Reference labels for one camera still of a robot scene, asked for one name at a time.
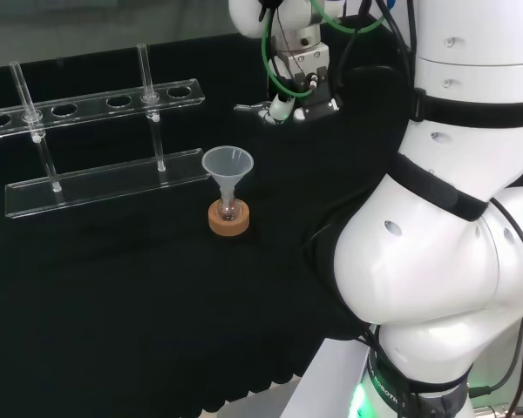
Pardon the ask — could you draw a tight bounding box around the cork ring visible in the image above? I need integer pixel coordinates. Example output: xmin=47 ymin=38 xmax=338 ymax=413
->
xmin=207 ymin=201 xmax=251 ymax=238

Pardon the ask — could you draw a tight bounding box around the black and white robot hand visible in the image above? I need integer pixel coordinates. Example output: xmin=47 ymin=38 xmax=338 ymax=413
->
xmin=261 ymin=42 xmax=344 ymax=126

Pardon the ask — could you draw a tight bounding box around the small glass round-bottom flask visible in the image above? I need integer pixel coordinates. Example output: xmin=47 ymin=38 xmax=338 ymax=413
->
xmin=215 ymin=191 xmax=241 ymax=221

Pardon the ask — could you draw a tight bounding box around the green cable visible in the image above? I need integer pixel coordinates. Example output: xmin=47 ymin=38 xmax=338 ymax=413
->
xmin=260 ymin=0 xmax=389 ymax=99

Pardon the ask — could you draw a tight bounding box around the black bench cloth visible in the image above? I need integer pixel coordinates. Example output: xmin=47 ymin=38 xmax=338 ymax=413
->
xmin=0 ymin=12 xmax=419 ymax=418

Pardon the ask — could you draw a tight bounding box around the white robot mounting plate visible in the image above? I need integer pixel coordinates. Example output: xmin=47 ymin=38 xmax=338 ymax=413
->
xmin=281 ymin=338 xmax=376 ymax=418

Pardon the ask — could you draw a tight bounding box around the clear acrylic funnel stand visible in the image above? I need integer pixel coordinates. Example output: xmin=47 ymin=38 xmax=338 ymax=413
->
xmin=0 ymin=42 xmax=211 ymax=219

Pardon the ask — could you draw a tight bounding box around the clear glass weighing funnel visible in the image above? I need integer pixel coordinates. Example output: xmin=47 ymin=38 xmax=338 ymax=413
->
xmin=233 ymin=102 xmax=274 ymax=125

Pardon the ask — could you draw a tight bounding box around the translucent plastic funnel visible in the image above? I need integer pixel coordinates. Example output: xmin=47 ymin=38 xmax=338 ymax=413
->
xmin=201 ymin=146 xmax=255 ymax=208

